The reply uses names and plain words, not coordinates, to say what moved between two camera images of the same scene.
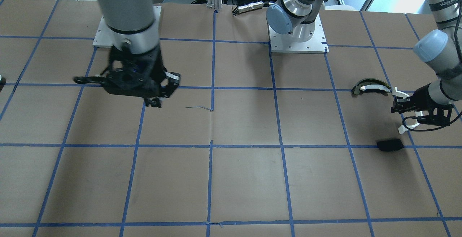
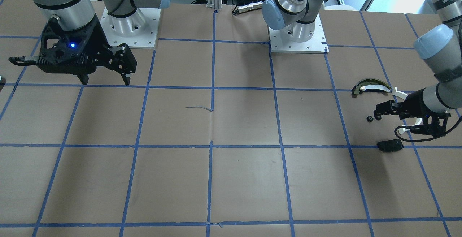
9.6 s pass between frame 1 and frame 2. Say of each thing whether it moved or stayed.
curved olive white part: stayed
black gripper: moved
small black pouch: stayed
